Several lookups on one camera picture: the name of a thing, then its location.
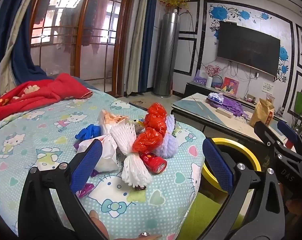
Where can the colourful painting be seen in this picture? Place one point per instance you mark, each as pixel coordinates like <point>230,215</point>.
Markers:
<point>229,86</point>

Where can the dark television stand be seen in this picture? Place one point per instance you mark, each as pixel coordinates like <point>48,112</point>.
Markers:
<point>193,88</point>

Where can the coffee table with drawers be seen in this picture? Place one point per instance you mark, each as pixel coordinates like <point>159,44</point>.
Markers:
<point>196,107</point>

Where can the blue window curtain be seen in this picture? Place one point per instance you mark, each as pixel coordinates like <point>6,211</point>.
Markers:
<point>21,55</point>

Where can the red flower printed blanket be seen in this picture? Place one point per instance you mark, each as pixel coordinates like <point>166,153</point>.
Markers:
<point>41,92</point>

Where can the green tote bag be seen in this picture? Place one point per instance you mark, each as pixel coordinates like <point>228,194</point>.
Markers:
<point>300,102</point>

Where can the tissue pack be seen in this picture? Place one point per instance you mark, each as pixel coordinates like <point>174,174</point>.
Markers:
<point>215,97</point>

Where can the yellow rimmed black trash bin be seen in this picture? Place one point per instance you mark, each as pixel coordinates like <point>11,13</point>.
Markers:
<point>248,152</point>

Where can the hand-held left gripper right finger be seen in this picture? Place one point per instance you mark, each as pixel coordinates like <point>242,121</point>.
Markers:
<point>217,165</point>

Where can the brown paper bag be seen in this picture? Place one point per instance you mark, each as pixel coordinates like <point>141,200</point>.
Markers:
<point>262,112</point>

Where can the purple candy wrapper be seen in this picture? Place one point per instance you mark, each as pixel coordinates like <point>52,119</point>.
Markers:
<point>77,146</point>
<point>85,190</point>

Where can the round framed ornament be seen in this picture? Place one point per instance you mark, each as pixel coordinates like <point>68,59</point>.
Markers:
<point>218,82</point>

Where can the purple box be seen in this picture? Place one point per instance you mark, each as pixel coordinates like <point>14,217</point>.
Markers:
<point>199,78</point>

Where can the cartoon cat printed blanket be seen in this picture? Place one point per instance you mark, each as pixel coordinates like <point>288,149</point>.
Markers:
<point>41,135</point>

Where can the black wall television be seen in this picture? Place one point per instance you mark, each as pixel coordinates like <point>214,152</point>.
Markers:
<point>248,47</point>

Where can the green potted plant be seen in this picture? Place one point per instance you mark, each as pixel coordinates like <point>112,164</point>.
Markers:
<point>298,125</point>

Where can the beige power strip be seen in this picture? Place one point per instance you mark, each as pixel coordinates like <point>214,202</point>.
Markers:
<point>224,112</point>

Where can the blue door curtain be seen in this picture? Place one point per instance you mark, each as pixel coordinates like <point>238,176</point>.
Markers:
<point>149,42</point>

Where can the purple backpack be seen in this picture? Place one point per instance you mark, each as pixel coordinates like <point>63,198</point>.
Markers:
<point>234,107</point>

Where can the beige door curtain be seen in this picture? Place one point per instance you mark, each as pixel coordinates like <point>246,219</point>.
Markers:
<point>137,55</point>

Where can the white foam fruit net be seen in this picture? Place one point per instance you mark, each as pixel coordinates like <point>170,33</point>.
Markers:
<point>136,170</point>

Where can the beige window curtain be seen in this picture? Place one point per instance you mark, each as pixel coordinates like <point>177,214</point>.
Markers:
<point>8,62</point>

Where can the small red bottle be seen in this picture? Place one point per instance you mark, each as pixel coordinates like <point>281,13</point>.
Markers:
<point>153,163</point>

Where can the red artificial flower sprig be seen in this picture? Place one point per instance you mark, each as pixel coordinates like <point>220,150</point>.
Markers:
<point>213,70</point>

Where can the person's left hand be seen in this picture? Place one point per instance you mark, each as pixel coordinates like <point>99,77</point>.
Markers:
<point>98,226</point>

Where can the white plastic bag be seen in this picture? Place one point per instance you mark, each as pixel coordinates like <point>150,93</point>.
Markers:
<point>107,152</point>

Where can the blue plastic wrapper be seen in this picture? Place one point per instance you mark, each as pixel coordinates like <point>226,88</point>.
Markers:
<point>87,132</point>

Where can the lilac foam fruit net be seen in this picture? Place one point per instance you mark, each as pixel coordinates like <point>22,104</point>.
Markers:
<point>166,145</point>

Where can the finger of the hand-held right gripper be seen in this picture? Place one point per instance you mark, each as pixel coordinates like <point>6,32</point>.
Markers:
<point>265,136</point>
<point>288,131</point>

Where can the red plastic wrapper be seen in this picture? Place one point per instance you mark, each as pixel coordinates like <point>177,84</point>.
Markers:
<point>147,142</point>

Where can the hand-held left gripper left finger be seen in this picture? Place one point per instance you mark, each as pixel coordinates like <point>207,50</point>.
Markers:
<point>87,165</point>

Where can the white vase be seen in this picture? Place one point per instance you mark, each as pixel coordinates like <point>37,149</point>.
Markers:
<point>209,82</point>

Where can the yellow white snack packet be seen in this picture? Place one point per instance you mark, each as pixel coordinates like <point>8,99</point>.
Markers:
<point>111,120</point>

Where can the wooden framed glass door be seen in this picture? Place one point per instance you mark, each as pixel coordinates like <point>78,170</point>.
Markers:
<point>78,42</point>

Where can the white paper wall notice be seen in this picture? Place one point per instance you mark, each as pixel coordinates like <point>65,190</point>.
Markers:
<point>267,87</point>

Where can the red foam fruit net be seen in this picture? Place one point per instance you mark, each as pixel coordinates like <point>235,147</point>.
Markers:
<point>156,115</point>

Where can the grey tower air conditioner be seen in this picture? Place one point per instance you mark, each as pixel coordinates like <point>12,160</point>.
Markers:
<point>166,55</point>

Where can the yellow artificial flowers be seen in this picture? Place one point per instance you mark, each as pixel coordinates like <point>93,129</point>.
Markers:
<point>173,1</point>

